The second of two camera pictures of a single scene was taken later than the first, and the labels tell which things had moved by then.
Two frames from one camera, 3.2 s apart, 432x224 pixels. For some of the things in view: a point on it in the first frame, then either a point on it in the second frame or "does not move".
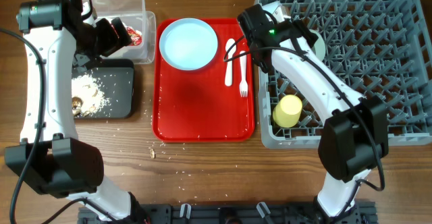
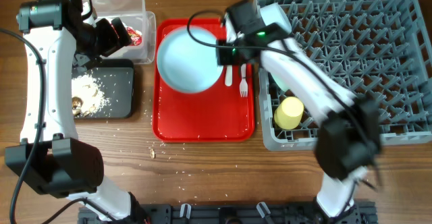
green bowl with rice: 319,47 to 283,85
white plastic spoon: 229,65 does not move
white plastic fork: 244,88 does not move
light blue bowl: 278,10 does not move
